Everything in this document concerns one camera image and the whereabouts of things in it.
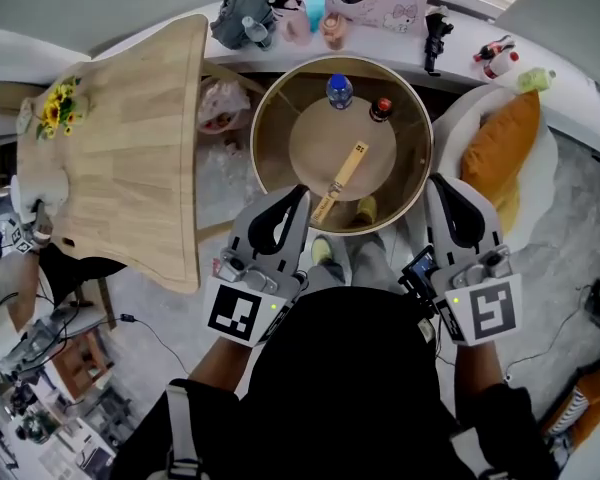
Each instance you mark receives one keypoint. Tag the person's right forearm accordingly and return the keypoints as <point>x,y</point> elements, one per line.
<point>480,378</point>

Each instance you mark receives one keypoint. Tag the peach lidded cup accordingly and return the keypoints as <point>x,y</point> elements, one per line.
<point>333,30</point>

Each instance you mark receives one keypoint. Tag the green snack packet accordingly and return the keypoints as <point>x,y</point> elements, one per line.
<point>535,80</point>

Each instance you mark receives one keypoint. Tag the sunflower bouquet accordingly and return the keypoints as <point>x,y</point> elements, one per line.
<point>60,108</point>

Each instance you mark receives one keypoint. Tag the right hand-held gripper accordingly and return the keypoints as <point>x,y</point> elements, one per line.
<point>492,310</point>

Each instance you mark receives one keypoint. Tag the white red-cap bottle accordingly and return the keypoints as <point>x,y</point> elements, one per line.
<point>500,65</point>

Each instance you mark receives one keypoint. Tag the white tissue pack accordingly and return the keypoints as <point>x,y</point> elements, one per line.
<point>42,190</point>

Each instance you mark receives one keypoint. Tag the white egg-shaped seat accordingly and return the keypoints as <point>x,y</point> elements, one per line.
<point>450,133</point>

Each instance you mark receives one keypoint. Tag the clear plastic bottle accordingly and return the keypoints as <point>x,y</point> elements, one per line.
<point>255,30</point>

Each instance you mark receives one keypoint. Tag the orange cushion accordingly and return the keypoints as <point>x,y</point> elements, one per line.
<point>500,148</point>

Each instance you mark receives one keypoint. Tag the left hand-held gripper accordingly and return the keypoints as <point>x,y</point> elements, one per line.
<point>232,310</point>

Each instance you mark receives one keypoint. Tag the light wooden table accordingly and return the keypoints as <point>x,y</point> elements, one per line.
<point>130,168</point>

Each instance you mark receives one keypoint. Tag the grey fabric bag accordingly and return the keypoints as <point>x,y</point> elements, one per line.
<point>235,13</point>

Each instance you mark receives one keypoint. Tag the teal pouch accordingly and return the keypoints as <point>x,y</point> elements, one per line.
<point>316,13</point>

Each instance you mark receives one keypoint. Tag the pink mesh waste basket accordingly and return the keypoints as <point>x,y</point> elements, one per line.
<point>222,105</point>

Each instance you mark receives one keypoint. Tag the person's yellow shoe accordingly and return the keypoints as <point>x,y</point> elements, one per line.
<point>322,250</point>
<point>366,210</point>

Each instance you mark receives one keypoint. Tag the round glass coffee table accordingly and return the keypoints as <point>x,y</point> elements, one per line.
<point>320,138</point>

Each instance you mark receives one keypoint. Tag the person's left forearm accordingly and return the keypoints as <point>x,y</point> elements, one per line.
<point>220,368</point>

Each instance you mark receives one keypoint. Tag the yellow book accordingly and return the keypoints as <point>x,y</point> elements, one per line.
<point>347,168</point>

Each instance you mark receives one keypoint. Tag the small wooden cabinet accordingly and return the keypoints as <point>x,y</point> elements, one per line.
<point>82,368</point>

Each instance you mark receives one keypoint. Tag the black tripod mount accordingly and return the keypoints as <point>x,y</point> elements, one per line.
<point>436,43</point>

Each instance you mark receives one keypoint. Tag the person's grey jeans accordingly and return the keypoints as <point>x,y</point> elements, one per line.
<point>365,263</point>

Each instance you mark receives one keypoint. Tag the person's black shirt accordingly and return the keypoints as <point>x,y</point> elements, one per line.
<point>350,383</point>

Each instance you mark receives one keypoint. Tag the person's left yellow shoe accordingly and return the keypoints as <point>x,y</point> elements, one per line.
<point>322,250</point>

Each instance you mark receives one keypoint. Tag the person's right yellow shoe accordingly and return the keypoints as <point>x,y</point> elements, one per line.
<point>366,210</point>

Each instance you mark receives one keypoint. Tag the pink cartoon tote bag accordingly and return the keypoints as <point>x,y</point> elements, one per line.
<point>380,3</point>

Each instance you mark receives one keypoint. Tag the cardboard box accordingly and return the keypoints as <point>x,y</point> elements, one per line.
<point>5,95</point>

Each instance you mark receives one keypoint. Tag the striped cushion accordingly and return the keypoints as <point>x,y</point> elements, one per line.
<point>572,408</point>

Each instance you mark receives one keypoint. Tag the small black monitor screen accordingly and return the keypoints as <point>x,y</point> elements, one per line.
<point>422,268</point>

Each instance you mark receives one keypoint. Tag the blue-cap water bottle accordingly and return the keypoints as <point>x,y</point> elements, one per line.
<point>340,90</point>

